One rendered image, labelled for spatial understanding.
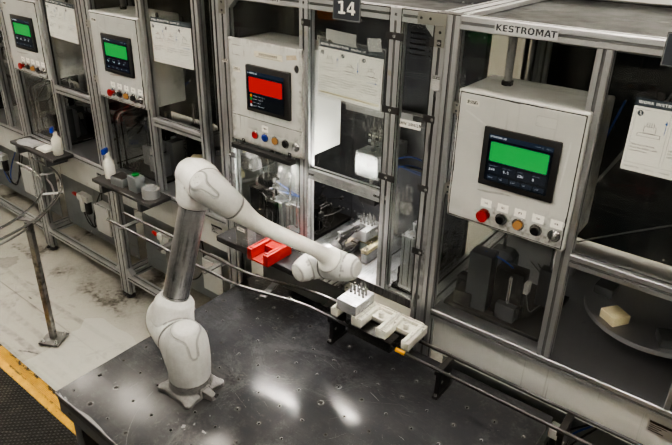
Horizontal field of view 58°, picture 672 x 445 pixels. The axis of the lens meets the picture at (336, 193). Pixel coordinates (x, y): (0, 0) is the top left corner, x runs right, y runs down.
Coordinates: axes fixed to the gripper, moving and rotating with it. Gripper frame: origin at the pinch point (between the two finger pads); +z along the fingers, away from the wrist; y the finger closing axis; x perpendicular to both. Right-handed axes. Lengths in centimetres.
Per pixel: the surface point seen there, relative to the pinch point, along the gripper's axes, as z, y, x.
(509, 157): -15, 59, -69
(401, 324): -24.4, -16.2, -38.8
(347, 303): -33.6, -9.8, -19.2
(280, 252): -24.4, -7.9, 25.0
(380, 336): -35, -17, -36
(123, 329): -38, -103, 146
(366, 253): -2.9, -6.7, -6.4
